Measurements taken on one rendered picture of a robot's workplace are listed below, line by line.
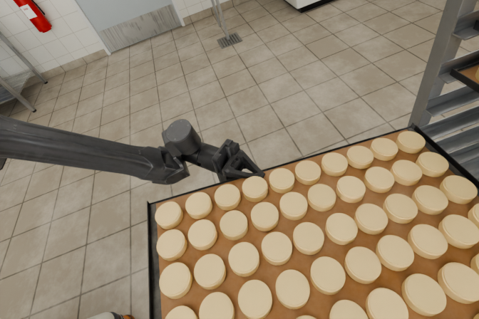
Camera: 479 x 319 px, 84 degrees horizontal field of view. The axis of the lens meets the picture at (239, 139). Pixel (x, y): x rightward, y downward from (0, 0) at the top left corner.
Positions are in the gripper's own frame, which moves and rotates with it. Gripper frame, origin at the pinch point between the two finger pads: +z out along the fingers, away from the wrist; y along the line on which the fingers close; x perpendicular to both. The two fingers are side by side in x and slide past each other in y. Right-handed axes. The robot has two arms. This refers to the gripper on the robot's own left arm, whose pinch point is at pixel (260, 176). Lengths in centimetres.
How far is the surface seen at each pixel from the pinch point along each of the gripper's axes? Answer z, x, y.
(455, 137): 37, -40, 13
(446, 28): 24.1, -28.9, -20.4
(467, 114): 36, -40, 5
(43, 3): -342, -130, 27
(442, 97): 28.5, -31.6, -4.4
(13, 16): -367, -103, 32
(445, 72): 26.9, -29.8, -11.5
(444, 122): 31.6, -35.0, 4.6
